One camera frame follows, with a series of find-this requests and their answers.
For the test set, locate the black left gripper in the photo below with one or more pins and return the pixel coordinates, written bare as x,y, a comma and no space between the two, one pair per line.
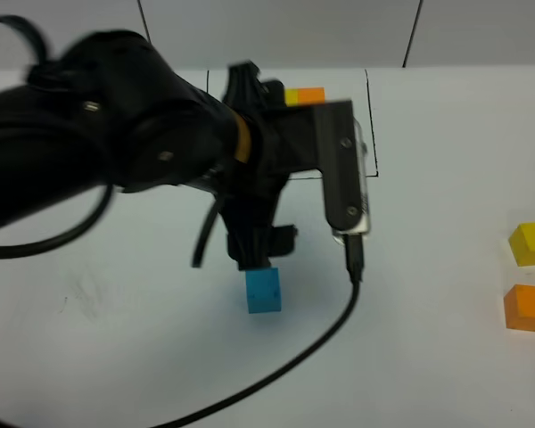
260,142

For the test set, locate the blue block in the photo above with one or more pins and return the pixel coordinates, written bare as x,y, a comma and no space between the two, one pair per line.
263,292

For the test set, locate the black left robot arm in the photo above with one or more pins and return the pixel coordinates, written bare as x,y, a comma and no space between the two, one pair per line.
111,112

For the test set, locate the template yellow block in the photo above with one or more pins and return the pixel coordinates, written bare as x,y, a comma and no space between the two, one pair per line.
291,96

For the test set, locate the template orange block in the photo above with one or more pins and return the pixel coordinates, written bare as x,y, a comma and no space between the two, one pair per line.
310,95

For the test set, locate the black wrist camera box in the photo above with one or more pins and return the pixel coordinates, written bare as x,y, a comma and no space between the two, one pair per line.
341,156

